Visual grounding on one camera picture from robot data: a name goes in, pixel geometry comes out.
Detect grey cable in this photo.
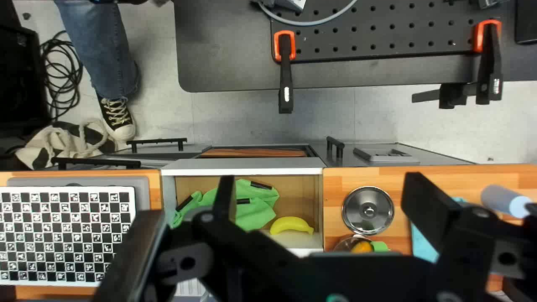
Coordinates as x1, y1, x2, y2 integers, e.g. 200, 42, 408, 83
254, 0, 361, 29

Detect teal cloth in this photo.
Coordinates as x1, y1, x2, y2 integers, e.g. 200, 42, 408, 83
410, 195, 467, 265

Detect wooden counter top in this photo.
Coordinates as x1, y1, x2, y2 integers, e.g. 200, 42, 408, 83
0, 163, 537, 301

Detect black-white checkerboard calibration board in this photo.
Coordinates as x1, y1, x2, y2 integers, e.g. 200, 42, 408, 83
0, 185, 138, 289

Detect person's leg in jeans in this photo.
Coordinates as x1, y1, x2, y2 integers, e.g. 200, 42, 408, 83
53, 0, 143, 104

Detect white sink basin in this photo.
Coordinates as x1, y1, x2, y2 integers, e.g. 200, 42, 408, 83
160, 156, 328, 259

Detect yellow toy corn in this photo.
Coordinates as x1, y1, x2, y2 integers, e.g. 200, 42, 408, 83
348, 239, 392, 255

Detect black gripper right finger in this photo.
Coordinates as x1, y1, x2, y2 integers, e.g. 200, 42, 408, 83
400, 171, 496, 255

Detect black sneaker with yellow laces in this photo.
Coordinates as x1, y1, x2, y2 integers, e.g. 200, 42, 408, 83
96, 94, 140, 143

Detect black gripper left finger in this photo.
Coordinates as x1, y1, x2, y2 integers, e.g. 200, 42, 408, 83
91, 208, 172, 302

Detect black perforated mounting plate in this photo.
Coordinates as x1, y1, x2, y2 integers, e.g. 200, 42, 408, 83
269, 0, 518, 64

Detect green cloth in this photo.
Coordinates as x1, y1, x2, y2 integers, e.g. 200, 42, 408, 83
168, 178, 281, 234

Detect aluminium bracket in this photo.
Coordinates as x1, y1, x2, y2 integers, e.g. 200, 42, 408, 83
261, 0, 309, 15

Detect black cabinet handle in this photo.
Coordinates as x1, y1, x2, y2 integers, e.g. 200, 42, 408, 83
127, 136, 190, 155
53, 156, 143, 171

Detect round metal bowl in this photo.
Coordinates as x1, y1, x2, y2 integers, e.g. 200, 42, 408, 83
341, 185, 398, 237

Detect orange-black bar clamp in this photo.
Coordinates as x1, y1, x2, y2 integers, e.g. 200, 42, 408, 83
273, 29, 299, 116
412, 19, 506, 111

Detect black equipment case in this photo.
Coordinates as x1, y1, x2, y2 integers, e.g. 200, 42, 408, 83
0, 0, 54, 148

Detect black coiled cables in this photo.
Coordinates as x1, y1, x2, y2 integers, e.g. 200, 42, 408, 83
39, 29, 86, 123

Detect beige cloth bag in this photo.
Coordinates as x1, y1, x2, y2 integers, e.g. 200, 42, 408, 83
14, 119, 118, 171

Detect grey-blue cup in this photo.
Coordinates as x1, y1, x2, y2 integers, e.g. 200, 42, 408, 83
481, 185, 534, 220

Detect yellow toy banana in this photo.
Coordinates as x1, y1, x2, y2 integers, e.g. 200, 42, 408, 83
269, 215, 316, 239

